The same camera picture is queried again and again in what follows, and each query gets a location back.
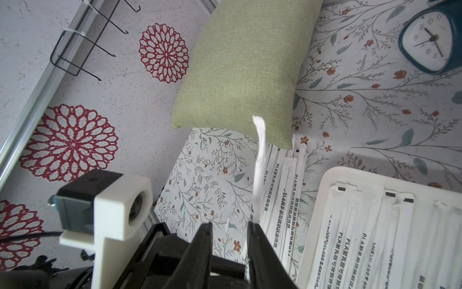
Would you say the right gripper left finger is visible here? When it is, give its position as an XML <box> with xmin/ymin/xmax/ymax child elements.
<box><xmin>163</xmin><ymin>223</ymin><xmax>213</xmax><ymax>289</ymax></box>

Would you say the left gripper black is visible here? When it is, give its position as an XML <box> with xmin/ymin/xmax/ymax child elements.
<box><xmin>71</xmin><ymin>222</ymin><xmax>250</xmax><ymax>289</ymax></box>

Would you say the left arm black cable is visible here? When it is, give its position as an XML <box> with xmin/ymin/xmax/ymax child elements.
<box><xmin>0</xmin><ymin>230</ymin><xmax>64</xmax><ymax>243</ymax></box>

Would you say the white storage tray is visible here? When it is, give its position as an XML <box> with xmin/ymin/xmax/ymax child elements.
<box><xmin>297</xmin><ymin>167</ymin><xmax>462</xmax><ymax>289</ymax></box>

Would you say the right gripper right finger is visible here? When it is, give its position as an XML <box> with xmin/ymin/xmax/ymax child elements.
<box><xmin>247</xmin><ymin>221</ymin><xmax>297</xmax><ymax>289</ymax></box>

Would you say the green pillow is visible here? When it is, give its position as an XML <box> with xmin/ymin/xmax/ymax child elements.
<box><xmin>172</xmin><ymin>1</ymin><xmax>322</xmax><ymax>149</ymax></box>

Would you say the straw pile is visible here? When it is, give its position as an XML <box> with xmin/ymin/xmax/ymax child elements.
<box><xmin>281</xmin><ymin>143</ymin><xmax>307</xmax><ymax>274</ymax></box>
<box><xmin>358</xmin><ymin>191</ymin><xmax>397</xmax><ymax>289</ymax></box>
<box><xmin>261</xmin><ymin>146</ymin><xmax>292</xmax><ymax>244</ymax></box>
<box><xmin>251</xmin><ymin>116</ymin><xmax>267</xmax><ymax>223</ymax></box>
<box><xmin>307</xmin><ymin>183</ymin><xmax>356</xmax><ymax>289</ymax></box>

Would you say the teal alarm clock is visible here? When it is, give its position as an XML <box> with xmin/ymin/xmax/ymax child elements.
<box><xmin>398</xmin><ymin>1</ymin><xmax>462</xmax><ymax>75</ymax></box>

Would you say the black wire wall rack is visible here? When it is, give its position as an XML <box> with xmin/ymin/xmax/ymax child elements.
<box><xmin>49</xmin><ymin>1</ymin><xmax>141</xmax><ymax>82</ymax></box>

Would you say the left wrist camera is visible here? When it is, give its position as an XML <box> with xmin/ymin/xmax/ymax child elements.
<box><xmin>48</xmin><ymin>169</ymin><xmax>154</xmax><ymax>289</ymax></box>

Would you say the straw group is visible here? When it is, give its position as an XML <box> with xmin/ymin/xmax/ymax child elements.
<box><xmin>386</xmin><ymin>193</ymin><xmax>415</xmax><ymax>289</ymax></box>
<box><xmin>435</xmin><ymin>209</ymin><xmax>462</xmax><ymax>289</ymax></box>
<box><xmin>411</xmin><ymin>202</ymin><xmax>446</xmax><ymax>289</ymax></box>
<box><xmin>333</xmin><ymin>185</ymin><xmax>383</xmax><ymax>289</ymax></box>

